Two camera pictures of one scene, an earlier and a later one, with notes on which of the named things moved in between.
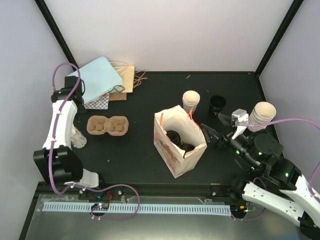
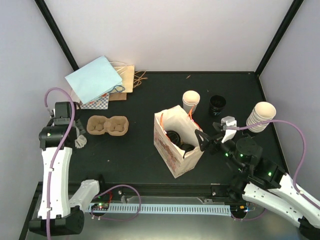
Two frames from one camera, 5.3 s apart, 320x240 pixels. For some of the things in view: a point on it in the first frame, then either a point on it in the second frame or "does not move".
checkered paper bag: x=101 y=103 does not move
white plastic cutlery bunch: x=77 y=138 does not move
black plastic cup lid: x=174 y=136 does not move
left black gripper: x=82 y=110 -> x=78 y=124
